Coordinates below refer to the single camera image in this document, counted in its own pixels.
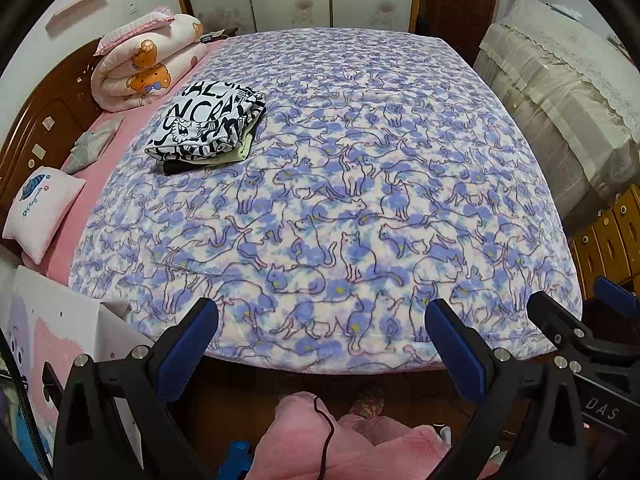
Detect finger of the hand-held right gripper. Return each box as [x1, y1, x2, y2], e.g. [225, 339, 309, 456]
[594, 276, 640, 313]
[527, 291, 640, 366]

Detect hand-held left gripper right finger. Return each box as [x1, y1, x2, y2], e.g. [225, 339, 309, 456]
[425, 299, 588, 480]

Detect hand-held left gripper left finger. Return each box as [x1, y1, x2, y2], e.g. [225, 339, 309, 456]
[52, 297, 221, 480]

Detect black and white printed garment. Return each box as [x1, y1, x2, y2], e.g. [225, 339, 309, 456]
[144, 79, 267, 163]

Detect yellow wooden drawer cabinet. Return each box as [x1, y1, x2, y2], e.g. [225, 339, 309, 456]
[570, 182, 640, 291]

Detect patterned slipper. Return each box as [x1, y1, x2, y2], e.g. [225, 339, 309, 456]
[345, 385, 386, 421]

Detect person's pink fleece pants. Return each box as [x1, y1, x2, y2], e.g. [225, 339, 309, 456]
[252, 391, 501, 480]

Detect pink and white cardboard box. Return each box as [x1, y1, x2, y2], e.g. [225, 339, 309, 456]
[0, 265, 156, 461]

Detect beige covered furniture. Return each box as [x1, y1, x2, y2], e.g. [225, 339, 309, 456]
[472, 25, 640, 221]

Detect light green folded clothing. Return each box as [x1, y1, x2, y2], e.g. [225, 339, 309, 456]
[205, 137, 253, 166]

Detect pink embroidered pillow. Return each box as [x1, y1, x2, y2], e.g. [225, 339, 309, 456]
[2, 169, 87, 265]

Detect pink bedsheet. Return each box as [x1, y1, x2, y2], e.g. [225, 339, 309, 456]
[22, 42, 226, 286]

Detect grey patterned cloth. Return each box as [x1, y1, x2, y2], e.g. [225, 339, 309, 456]
[61, 119, 121, 175]

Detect brown wooden headboard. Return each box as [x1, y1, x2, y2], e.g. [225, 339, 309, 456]
[0, 40, 108, 211]

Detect pink orange plush toy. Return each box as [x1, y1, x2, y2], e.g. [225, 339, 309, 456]
[91, 6, 208, 113]

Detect dark bedside object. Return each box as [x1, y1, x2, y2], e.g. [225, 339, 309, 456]
[199, 29, 238, 45]

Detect dark brown wooden door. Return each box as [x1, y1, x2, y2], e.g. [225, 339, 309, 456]
[415, 0, 503, 63]

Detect pink wall shelf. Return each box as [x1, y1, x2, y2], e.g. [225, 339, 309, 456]
[45, 0, 112, 31]

